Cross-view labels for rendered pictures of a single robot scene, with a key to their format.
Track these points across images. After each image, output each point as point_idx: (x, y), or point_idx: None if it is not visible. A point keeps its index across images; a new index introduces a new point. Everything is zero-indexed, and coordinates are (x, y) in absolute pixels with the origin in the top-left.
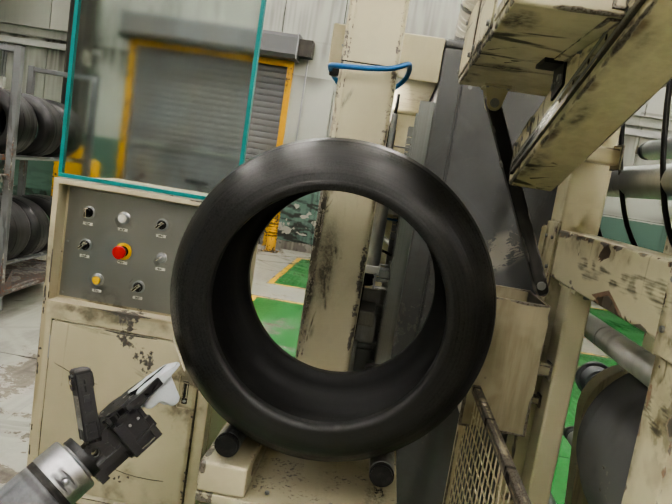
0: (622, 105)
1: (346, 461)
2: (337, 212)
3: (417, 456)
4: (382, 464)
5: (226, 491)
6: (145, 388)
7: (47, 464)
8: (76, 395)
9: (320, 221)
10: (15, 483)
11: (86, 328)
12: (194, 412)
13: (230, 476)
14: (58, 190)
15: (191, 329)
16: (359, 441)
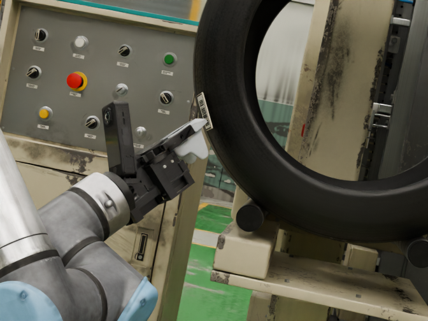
0: None
1: (381, 239)
2: (351, 9)
3: None
4: (423, 241)
5: (246, 270)
6: (179, 131)
7: (90, 186)
8: (113, 128)
9: (331, 20)
10: (59, 200)
11: (30, 167)
12: (151, 271)
13: (251, 253)
14: (10, 7)
15: (222, 83)
16: (401, 208)
